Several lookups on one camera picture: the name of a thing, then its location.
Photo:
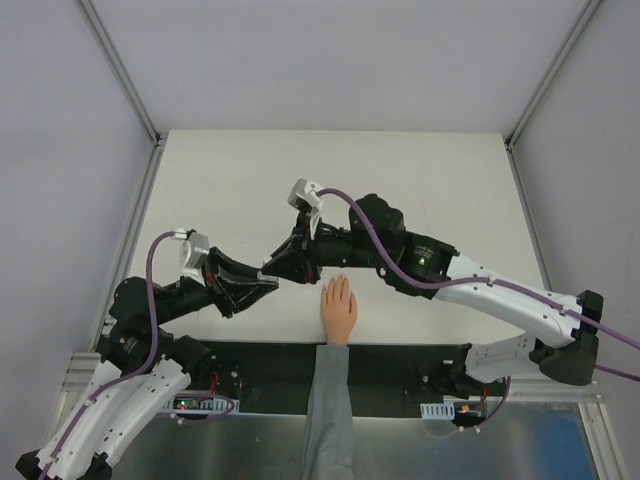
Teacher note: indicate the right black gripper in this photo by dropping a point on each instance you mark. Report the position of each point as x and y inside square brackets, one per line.
[306, 249]

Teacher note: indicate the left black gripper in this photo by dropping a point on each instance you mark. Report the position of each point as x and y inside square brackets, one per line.
[218, 286]

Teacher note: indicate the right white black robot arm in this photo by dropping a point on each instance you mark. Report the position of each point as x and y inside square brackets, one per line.
[558, 332]

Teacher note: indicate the grey sleeved forearm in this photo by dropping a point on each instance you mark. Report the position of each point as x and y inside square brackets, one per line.
[328, 440]

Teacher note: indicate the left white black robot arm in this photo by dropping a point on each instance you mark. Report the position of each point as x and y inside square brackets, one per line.
[142, 367]

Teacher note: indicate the mannequin hand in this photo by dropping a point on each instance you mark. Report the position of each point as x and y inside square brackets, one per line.
[338, 311]

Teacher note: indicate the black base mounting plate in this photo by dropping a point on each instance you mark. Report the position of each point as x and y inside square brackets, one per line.
[385, 381]

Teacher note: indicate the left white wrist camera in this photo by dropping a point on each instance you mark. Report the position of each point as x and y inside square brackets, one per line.
[193, 253]

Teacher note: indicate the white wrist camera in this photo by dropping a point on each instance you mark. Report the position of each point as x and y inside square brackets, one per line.
[304, 197]
[193, 253]

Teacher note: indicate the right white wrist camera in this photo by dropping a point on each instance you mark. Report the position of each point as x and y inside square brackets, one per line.
[304, 197]

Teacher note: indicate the left white cable duct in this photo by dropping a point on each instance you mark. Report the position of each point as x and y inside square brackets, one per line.
[200, 404]

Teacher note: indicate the white cable duct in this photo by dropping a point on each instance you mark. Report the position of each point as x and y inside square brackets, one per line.
[200, 404]
[444, 411]

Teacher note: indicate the left aluminium frame post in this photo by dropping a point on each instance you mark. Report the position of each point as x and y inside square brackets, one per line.
[114, 61]

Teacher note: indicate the aluminium frame post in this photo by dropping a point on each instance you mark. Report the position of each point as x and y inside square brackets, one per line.
[114, 61]
[565, 49]

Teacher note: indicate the right white cable duct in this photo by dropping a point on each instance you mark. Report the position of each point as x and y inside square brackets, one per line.
[444, 411]

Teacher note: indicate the right aluminium frame post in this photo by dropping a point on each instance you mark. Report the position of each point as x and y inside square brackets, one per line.
[565, 49]

